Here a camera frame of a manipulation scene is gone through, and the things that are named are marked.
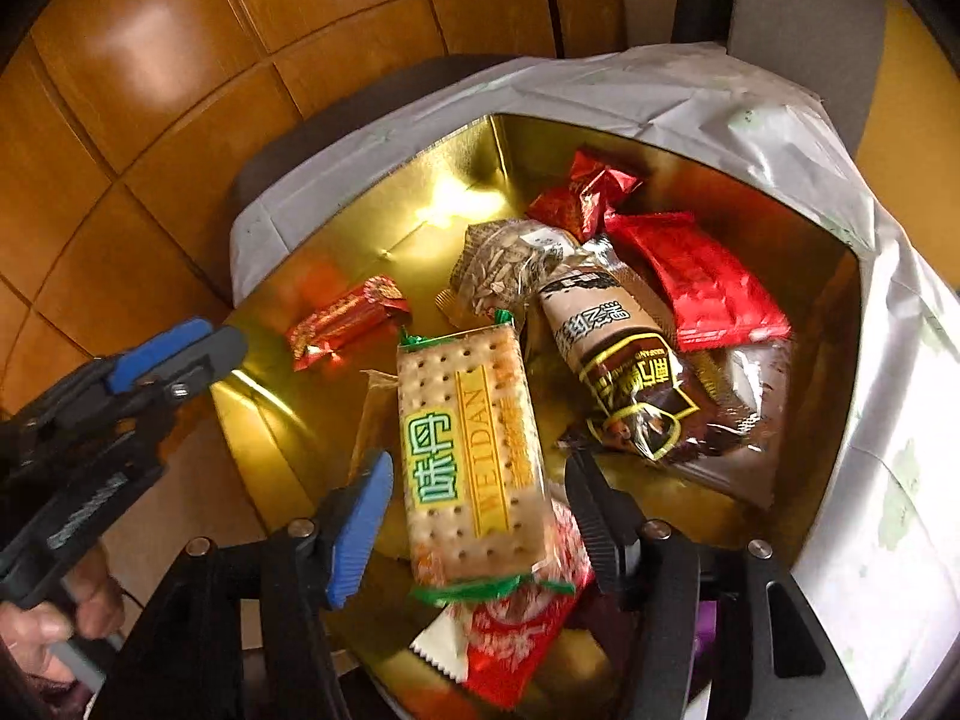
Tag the purple triangular snack packet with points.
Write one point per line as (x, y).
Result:
(705, 630)

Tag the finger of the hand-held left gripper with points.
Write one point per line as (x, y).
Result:
(157, 351)
(217, 360)

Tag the long red snack packet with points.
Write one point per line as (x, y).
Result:
(705, 285)

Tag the person's maroon clothing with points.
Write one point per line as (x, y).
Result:
(60, 697)

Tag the green cracker packet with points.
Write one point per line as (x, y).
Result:
(472, 450)

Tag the gold tin box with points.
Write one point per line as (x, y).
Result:
(315, 420)

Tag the sunflower seed packet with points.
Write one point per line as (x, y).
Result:
(502, 270)

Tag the small shiny red packet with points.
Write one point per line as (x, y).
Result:
(585, 195)

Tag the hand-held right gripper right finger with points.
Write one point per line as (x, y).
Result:
(600, 532)

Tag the red gold print bar packet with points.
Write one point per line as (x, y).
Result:
(341, 322)

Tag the red white patterned packet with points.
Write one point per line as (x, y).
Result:
(517, 637)

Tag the brown gold snack packet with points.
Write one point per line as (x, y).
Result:
(622, 367)

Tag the grey yellow blue chair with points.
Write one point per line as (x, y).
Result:
(810, 37)

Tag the white printed tablecloth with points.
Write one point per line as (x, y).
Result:
(885, 465)

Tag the person's left hand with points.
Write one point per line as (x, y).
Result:
(45, 630)

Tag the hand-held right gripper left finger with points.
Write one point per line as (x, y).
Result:
(364, 525)

